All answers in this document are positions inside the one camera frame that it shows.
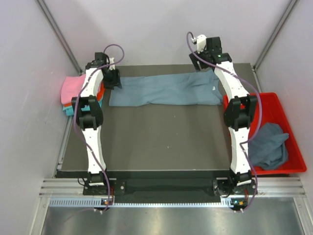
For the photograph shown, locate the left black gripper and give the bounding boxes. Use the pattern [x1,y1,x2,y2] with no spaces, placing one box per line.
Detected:
[103,68,122,90]

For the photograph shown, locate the grey-blue polo shirt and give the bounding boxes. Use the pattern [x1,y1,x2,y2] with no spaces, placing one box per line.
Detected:
[109,70,223,107]

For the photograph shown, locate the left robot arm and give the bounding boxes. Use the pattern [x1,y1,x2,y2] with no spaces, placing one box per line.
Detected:
[71,52,122,194]

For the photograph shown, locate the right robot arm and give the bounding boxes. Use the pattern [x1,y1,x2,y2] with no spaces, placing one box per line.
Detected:
[186,32,258,194]

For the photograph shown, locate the folded orange t-shirt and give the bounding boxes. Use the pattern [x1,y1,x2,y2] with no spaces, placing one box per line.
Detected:
[64,82,105,108]

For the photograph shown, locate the folded pink t-shirt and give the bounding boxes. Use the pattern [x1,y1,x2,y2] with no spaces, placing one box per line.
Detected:
[61,74,86,105]

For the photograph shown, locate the folded teal t-shirt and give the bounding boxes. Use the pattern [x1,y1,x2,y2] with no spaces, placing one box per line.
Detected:
[62,103,90,116]

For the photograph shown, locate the red plastic bin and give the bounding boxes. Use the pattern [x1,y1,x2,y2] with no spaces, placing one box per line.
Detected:
[222,92,307,175]

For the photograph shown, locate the grey-blue shirt in bin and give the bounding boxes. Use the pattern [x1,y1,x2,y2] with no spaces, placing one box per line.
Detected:
[248,122,289,170]

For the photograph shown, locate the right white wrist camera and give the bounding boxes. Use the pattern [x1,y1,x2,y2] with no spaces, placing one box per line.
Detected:
[191,34,206,53]

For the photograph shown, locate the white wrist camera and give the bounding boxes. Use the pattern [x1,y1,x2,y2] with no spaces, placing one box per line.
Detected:
[191,34,206,53]
[108,57,115,71]

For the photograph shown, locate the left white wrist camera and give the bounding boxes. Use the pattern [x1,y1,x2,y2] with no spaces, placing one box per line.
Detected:
[108,57,115,71]

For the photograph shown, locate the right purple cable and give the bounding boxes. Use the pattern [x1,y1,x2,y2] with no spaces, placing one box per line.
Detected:
[186,31,264,212]

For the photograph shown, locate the purple cable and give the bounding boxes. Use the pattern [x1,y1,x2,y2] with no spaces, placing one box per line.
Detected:
[186,31,264,212]
[73,44,126,213]

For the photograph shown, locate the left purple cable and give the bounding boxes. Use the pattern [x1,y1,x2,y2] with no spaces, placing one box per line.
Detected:
[73,44,126,213]

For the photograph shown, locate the grey slotted cable duct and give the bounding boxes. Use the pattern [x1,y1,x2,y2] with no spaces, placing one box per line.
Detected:
[49,197,244,208]

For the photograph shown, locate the aluminium frame rail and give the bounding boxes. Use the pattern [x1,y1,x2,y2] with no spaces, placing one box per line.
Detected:
[39,177,306,197]

